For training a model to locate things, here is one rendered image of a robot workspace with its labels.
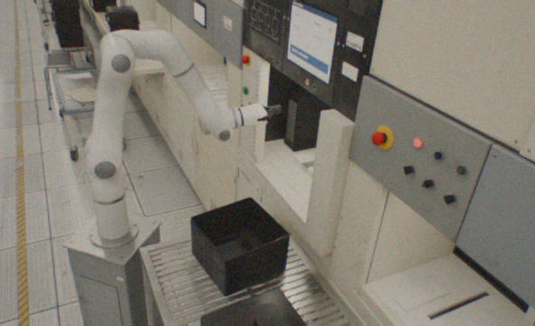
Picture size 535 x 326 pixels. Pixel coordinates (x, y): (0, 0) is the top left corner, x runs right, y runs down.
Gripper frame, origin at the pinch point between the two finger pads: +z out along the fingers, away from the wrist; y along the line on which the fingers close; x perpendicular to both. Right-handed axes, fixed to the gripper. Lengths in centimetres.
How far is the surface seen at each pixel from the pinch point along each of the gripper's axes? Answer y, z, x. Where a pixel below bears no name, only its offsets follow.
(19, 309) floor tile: -33, -138, -110
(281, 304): 66, -23, -32
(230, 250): 29, -31, -42
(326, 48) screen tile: 25.1, 9.2, 33.8
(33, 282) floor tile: -51, -133, -112
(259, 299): 62, -29, -31
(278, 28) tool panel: -7.8, 4.6, 30.4
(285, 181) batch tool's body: 0.4, 3.3, -38.5
